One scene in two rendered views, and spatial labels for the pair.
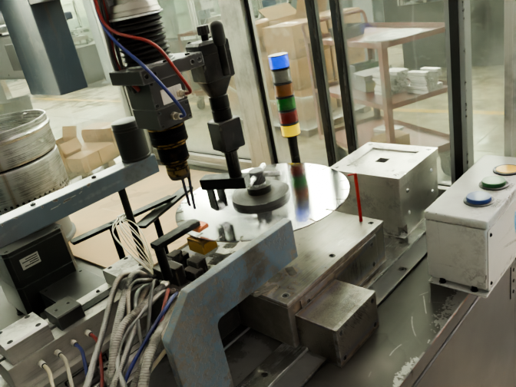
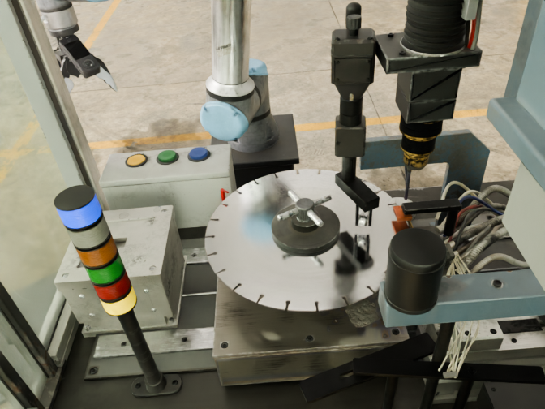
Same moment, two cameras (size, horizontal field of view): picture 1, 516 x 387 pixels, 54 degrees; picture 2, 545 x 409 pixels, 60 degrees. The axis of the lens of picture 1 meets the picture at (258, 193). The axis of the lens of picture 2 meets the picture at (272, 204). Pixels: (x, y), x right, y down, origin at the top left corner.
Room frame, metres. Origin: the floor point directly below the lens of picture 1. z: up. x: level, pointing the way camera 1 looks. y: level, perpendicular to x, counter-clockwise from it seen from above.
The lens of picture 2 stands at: (1.32, 0.35, 1.48)
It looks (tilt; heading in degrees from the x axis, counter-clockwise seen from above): 40 degrees down; 224
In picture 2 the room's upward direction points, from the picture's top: 6 degrees counter-clockwise
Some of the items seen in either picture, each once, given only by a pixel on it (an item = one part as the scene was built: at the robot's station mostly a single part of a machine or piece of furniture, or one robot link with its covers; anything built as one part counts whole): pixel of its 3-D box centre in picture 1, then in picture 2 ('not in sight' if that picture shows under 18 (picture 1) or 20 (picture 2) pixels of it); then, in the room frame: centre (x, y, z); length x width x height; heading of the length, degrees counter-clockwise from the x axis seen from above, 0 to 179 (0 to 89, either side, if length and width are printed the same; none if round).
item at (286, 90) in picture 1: (283, 88); (96, 246); (1.16, -0.11, 1.08); 0.05 x 0.04 x 0.03; 43
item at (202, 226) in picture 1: (183, 247); (425, 220); (0.74, 0.14, 0.95); 0.10 x 0.03 x 0.07; 133
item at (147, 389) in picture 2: not in sight; (155, 381); (1.16, -0.11, 0.76); 0.09 x 0.03 x 0.03; 133
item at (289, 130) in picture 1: (290, 128); (118, 296); (1.16, -0.11, 0.98); 0.05 x 0.04 x 0.03; 43
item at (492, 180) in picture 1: (493, 184); (167, 158); (0.83, -0.43, 0.90); 0.04 x 0.04 x 0.02
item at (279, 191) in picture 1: (259, 190); (305, 222); (0.87, 0.00, 0.96); 0.11 x 0.11 x 0.03
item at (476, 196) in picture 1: (478, 200); (199, 155); (0.78, -0.38, 0.90); 0.04 x 0.04 x 0.02
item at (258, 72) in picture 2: not in sight; (246, 86); (0.49, -0.50, 0.91); 0.13 x 0.12 x 0.14; 25
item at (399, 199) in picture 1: (385, 189); (129, 269); (1.06, -0.29, 0.82); 0.18 x 0.18 x 0.15; 43
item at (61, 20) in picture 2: not in sight; (58, 18); (0.78, -0.81, 1.13); 0.08 x 0.08 x 0.05
